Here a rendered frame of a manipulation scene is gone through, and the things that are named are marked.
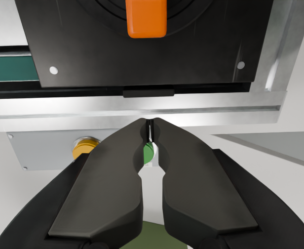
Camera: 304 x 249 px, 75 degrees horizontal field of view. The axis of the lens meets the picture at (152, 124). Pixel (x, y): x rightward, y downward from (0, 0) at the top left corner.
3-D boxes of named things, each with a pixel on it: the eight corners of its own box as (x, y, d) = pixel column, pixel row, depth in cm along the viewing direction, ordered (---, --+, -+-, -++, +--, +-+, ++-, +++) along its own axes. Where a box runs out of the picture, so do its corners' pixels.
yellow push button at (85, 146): (106, 157, 30) (104, 167, 28) (79, 158, 29) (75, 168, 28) (102, 135, 28) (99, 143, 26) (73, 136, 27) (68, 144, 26)
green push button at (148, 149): (153, 156, 30) (154, 165, 28) (127, 157, 30) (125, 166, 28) (153, 133, 28) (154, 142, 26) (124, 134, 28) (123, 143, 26)
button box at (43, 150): (161, 144, 35) (164, 168, 30) (40, 147, 35) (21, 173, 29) (161, 107, 31) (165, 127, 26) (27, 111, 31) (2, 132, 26)
